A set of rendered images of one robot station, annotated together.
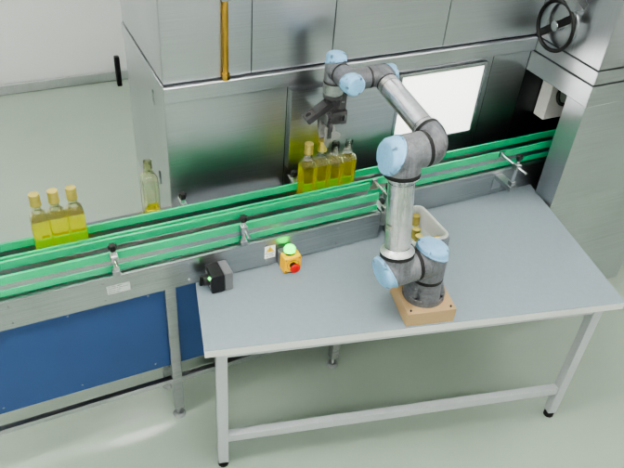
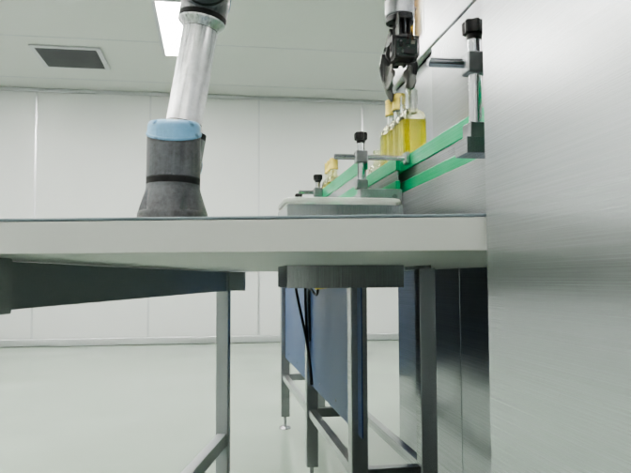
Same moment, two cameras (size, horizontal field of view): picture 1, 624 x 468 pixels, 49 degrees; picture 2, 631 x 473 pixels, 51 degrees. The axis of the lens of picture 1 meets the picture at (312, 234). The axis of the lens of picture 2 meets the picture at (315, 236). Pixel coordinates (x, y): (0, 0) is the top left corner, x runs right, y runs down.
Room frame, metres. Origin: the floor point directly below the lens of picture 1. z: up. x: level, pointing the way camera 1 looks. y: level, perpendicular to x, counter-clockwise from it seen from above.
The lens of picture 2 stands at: (2.59, -1.68, 0.69)
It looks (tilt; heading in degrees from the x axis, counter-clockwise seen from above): 4 degrees up; 109
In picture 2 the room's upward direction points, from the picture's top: straight up
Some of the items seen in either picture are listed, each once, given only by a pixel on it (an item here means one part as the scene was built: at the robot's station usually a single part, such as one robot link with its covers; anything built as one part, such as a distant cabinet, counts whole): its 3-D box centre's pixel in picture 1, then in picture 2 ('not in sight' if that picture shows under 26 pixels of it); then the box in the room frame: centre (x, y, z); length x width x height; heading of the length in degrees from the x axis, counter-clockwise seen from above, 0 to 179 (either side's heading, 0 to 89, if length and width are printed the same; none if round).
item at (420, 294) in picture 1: (424, 283); (173, 201); (1.82, -0.42, 0.86); 0.15 x 0.15 x 0.10
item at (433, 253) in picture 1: (428, 258); (174, 148); (1.81, -0.41, 0.98); 0.13 x 0.12 x 0.14; 118
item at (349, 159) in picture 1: (345, 174); (411, 153); (2.29, -0.11, 0.99); 0.06 x 0.06 x 0.21; 28
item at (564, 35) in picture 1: (558, 25); not in sight; (2.74, -0.92, 1.49); 0.21 x 0.05 x 0.21; 28
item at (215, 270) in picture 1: (218, 277); not in sight; (1.83, 0.32, 0.79); 0.08 x 0.08 x 0.08; 28
